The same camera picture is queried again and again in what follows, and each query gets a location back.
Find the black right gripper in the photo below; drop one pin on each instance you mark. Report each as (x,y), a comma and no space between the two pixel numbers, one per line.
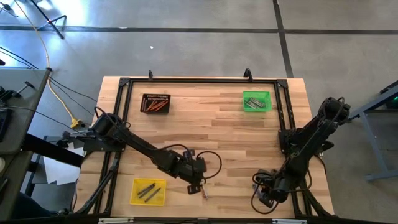
(278,188)

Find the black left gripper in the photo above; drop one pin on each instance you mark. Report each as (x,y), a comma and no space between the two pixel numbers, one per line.
(192,169)

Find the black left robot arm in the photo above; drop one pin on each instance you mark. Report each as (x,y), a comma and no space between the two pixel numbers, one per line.
(140,144)

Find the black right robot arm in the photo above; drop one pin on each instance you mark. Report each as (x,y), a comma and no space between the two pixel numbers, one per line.
(311,140)

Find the white label strip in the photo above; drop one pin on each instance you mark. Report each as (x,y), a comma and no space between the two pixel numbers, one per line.
(289,221)
(115,220)

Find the yellow plastic basket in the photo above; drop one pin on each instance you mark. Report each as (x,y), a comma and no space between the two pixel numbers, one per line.
(133,202)

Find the black plastic basket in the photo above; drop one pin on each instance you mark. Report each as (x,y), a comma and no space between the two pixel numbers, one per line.
(155,112)

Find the green plastic basket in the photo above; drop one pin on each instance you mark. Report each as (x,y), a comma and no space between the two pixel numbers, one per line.
(267,95)

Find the white paper sheet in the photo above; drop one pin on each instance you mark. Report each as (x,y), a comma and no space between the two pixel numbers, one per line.
(59,168)

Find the person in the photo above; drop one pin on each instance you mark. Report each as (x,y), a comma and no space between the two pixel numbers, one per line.
(31,207)

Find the grey side desk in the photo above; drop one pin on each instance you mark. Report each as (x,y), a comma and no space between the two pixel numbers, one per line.
(21,124)

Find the black desk clamp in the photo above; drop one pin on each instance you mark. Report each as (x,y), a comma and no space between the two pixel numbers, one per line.
(18,90)

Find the black floor stand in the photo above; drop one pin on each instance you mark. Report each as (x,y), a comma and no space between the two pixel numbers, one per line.
(49,20)

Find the grey metal table frame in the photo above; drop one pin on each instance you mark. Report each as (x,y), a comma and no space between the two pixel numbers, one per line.
(371,146)

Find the black metal table frame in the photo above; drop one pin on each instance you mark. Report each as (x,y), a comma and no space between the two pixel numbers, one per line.
(202,80)

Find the black frame clamp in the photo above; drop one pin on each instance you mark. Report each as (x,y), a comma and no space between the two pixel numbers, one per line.
(247,74)
(150,74)

